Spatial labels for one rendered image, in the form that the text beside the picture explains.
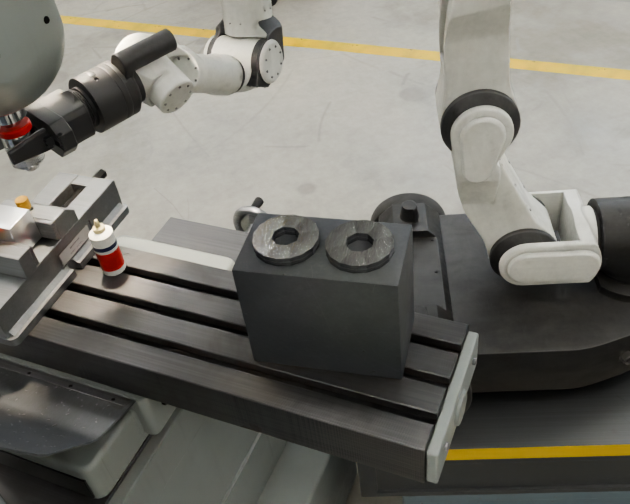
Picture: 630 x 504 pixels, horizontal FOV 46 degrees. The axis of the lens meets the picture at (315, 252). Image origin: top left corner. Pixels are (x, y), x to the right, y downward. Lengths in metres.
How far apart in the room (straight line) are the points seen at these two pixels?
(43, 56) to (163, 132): 2.49
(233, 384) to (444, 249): 0.85
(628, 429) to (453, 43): 0.89
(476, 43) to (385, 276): 0.53
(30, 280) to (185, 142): 2.17
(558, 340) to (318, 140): 1.85
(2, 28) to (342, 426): 0.64
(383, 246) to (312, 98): 2.60
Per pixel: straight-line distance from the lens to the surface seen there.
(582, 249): 1.60
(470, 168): 1.40
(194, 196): 3.03
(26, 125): 1.11
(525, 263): 1.58
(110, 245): 1.27
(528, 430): 1.68
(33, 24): 0.99
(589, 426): 1.71
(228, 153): 3.24
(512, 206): 1.54
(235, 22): 1.39
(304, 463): 1.87
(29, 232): 1.29
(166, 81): 1.16
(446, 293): 1.67
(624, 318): 1.69
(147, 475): 1.33
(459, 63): 1.34
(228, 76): 1.32
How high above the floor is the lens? 1.78
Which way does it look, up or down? 42 degrees down
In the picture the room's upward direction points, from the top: 8 degrees counter-clockwise
